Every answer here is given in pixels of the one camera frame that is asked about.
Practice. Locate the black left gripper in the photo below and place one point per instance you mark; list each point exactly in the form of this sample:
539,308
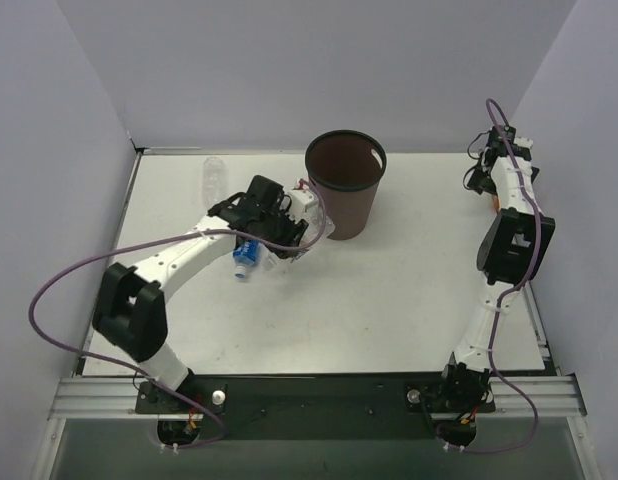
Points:
293,238

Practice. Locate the aluminium table edge rail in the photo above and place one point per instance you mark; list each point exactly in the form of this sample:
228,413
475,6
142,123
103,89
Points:
162,198

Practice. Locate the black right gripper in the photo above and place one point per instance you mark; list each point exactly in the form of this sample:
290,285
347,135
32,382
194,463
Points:
478,181

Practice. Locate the brown plastic bin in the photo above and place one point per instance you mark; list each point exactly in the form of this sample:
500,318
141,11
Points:
346,166

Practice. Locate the clear bottle orange blue label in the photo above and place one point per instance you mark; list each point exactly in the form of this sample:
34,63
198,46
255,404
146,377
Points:
317,221

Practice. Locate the clear unlabelled plastic bottle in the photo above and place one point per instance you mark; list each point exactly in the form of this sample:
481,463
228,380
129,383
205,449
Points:
214,182

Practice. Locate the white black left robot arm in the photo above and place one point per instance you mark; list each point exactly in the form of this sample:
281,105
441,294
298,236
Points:
130,310

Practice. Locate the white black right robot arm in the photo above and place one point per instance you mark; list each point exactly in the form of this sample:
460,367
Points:
508,257

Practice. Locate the aluminium front rail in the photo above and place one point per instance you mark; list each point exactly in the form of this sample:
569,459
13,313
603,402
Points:
115,398

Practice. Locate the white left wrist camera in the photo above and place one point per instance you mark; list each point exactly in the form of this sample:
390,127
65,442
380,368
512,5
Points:
303,201

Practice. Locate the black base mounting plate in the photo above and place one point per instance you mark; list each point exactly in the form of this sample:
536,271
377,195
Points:
384,406

